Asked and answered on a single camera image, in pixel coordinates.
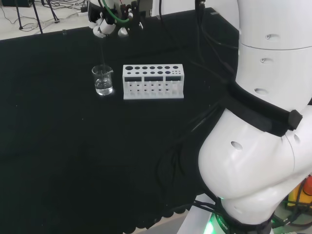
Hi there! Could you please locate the thin black cable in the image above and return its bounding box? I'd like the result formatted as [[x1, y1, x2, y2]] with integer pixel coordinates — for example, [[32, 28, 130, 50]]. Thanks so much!
[[157, 0, 221, 85]]

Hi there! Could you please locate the thick black cable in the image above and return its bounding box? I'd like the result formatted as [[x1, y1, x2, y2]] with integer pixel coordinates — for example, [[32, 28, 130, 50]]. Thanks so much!
[[194, 0, 241, 82]]

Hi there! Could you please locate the clear glass rod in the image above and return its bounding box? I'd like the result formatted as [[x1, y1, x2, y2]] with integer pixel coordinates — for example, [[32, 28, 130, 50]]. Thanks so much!
[[99, 34, 107, 74]]

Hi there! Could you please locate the black tripod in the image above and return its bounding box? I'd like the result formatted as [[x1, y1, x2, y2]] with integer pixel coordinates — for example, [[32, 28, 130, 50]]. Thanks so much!
[[14, 0, 59, 34]]

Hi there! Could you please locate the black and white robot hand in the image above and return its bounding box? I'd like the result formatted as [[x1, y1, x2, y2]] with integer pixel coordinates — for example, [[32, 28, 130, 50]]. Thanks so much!
[[88, 0, 147, 39]]

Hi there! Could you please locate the glass beaker with water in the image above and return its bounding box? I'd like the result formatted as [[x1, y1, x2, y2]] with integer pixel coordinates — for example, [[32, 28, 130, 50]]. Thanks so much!
[[91, 64, 114, 96]]

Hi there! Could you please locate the yellow stop button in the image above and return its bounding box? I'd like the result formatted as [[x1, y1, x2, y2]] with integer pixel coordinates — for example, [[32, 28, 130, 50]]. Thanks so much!
[[284, 174, 312, 208]]

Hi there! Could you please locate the green cable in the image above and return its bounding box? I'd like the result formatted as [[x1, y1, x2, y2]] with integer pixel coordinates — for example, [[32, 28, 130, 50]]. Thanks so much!
[[101, 0, 134, 25]]

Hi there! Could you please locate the black bench cloth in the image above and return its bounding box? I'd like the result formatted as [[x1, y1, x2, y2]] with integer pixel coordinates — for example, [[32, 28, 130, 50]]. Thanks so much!
[[0, 7, 241, 234]]

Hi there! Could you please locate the white test tube rack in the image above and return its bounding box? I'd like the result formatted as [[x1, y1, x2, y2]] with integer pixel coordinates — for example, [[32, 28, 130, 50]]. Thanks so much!
[[122, 63, 185, 100]]

